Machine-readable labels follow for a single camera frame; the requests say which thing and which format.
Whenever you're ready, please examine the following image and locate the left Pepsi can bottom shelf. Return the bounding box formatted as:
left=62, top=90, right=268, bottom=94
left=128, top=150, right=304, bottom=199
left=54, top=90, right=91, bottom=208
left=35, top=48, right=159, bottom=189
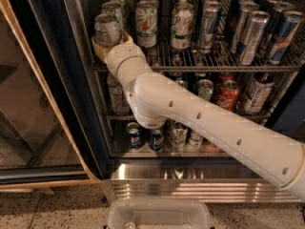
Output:
left=126, top=122, right=142, bottom=150

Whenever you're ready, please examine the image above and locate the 7up can bottom shelf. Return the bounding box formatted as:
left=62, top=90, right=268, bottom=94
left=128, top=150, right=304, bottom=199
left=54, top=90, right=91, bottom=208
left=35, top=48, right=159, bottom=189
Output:
left=170, top=121, right=188, bottom=149

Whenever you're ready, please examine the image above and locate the open glass fridge door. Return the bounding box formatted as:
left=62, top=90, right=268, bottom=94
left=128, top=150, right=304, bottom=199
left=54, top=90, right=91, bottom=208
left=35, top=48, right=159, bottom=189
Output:
left=0, top=0, right=109, bottom=190

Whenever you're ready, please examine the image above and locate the blue Pepsi can middle shelf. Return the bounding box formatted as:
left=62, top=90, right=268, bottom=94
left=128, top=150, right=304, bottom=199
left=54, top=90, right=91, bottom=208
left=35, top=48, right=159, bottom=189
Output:
left=174, top=78, right=188, bottom=89

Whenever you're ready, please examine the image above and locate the green can middle shelf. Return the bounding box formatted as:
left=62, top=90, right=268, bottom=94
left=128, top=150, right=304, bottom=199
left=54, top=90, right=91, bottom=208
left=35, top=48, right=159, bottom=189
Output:
left=196, top=79, right=214, bottom=101

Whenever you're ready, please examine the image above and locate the red Coca-Cola can middle shelf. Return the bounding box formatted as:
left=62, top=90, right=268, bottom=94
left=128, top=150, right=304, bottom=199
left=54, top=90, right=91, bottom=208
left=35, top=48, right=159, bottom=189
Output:
left=216, top=80, right=239, bottom=111

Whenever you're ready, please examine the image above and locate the blue Red Bull can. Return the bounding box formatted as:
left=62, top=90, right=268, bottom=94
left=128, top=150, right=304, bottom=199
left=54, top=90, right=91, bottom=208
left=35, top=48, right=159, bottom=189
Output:
left=265, top=10, right=304, bottom=66

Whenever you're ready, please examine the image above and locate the clear plastic bin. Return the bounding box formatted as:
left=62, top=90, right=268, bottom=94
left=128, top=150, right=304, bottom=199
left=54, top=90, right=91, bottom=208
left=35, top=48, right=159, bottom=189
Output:
left=107, top=198, right=212, bottom=229

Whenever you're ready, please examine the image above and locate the middle wire shelf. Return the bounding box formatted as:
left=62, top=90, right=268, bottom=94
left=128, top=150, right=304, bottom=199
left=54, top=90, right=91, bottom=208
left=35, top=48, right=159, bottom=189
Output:
left=108, top=76, right=269, bottom=121

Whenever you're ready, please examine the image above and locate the wire shelf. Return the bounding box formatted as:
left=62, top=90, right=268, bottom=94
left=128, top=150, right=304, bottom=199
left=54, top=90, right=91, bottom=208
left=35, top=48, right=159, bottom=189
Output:
left=108, top=76, right=269, bottom=121
left=90, top=0, right=305, bottom=73

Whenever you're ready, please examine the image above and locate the silver slim energy can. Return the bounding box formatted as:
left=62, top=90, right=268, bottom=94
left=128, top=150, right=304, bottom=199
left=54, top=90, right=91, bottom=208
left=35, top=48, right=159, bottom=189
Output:
left=197, top=1, right=222, bottom=53

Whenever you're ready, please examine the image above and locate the top wire shelf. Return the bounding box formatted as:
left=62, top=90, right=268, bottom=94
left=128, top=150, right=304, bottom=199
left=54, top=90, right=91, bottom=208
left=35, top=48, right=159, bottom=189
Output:
left=90, top=0, right=305, bottom=73

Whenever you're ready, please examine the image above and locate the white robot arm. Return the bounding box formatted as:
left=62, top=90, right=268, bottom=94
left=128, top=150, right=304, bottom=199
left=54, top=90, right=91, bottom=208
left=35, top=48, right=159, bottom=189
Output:
left=91, top=32, right=305, bottom=200

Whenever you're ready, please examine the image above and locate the front silver Red Bull can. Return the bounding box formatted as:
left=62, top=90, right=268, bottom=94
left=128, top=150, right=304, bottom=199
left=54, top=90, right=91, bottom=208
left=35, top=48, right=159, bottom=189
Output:
left=235, top=10, right=270, bottom=66

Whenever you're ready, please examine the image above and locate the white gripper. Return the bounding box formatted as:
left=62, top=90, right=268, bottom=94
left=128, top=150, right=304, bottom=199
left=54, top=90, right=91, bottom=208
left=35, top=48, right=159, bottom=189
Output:
left=91, top=31, right=147, bottom=79

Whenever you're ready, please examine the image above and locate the white can bottom shelf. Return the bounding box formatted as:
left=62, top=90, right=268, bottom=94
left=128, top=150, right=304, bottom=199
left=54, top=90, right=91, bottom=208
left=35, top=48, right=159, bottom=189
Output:
left=188, top=130, right=204, bottom=147

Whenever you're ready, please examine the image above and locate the white labelled bottle middle shelf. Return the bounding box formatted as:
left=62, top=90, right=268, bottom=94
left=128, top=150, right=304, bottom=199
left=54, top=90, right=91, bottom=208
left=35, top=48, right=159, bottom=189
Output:
left=241, top=73, right=275, bottom=115

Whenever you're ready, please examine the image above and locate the left water bottle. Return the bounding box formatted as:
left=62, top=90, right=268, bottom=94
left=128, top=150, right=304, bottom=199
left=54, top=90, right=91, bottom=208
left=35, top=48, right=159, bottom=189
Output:
left=107, top=73, right=130, bottom=115

